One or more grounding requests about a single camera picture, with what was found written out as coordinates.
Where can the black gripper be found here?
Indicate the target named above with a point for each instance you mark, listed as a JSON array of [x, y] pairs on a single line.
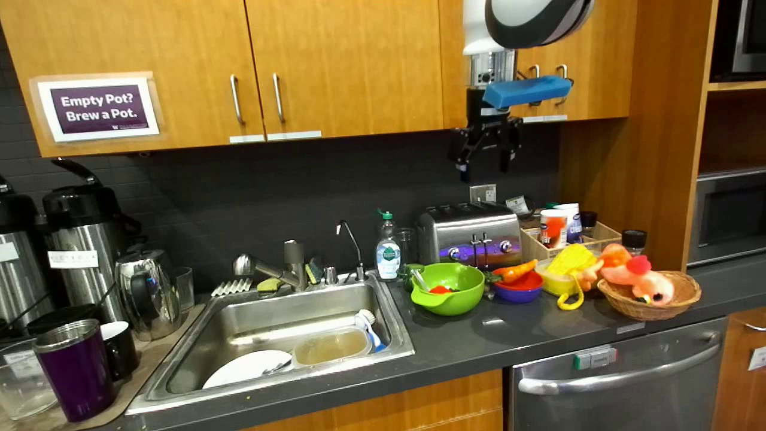
[[488, 128]]

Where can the silver four-slot toaster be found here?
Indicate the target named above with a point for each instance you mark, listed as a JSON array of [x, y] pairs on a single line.
[[471, 232]]

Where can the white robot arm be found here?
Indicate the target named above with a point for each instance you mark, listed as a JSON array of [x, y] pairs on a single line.
[[494, 33]]

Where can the white orange canister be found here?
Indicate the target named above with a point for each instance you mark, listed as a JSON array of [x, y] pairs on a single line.
[[551, 227]]

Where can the white blue canister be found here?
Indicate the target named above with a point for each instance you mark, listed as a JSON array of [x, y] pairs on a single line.
[[573, 227]]

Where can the orange toy carrot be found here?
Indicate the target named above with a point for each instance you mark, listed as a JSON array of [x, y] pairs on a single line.
[[512, 274]]

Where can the green mixing bowl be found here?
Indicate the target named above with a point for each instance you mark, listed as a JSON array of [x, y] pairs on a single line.
[[448, 288]]

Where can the dish soap bottle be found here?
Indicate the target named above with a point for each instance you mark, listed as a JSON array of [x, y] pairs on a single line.
[[388, 250]]

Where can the blue bowl with red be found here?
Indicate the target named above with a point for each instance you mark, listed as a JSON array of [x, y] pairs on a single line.
[[520, 289]]

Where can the yellow plastic container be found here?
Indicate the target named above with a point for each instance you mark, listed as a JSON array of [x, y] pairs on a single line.
[[564, 276]]

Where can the small filtered water tap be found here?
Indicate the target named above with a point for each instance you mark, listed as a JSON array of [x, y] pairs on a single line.
[[345, 227]]

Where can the pink plush toy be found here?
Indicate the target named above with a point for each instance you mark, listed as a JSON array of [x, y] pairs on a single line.
[[618, 265]]

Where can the black pepper grinder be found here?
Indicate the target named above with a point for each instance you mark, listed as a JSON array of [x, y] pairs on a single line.
[[636, 239]]

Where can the wicker basket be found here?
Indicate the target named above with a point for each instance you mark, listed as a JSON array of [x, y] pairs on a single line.
[[687, 292]]

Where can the stainless steel sink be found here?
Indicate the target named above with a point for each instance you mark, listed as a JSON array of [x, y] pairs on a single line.
[[326, 330]]

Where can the built-in microwave oven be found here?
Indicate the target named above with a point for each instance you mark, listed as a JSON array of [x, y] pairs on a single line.
[[729, 216]]

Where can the chrome kitchen faucet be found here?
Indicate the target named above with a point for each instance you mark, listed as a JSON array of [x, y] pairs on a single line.
[[291, 276]]

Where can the upper microwave oven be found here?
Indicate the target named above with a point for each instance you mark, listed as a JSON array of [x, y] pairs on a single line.
[[740, 40]]

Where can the stainless dishwasher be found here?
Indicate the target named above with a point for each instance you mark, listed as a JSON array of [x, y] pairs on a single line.
[[660, 382]]

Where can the white plate in sink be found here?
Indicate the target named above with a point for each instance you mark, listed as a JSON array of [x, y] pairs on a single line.
[[247, 366]]

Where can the steel coffee carafe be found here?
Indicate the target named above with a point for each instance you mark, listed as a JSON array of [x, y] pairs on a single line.
[[151, 299]]

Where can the purple brew sign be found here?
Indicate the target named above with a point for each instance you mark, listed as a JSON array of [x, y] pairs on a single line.
[[97, 107]]

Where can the black mug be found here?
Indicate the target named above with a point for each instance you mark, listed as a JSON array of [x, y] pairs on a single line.
[[120, 348]]

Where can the purple tumbler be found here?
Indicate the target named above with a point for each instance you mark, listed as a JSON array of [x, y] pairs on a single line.
[[75, 365]]

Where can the left steel coffee airpot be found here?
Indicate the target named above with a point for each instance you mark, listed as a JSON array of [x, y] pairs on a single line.
[[22, 277]]

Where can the clear plastic container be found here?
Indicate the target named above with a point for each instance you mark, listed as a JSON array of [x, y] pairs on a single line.
[[26, 389]]

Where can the wall power outlet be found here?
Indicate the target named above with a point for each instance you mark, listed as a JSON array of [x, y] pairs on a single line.
[[482, 194]]

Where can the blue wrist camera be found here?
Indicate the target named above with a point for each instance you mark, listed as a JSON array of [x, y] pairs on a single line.
[[507, 93]]

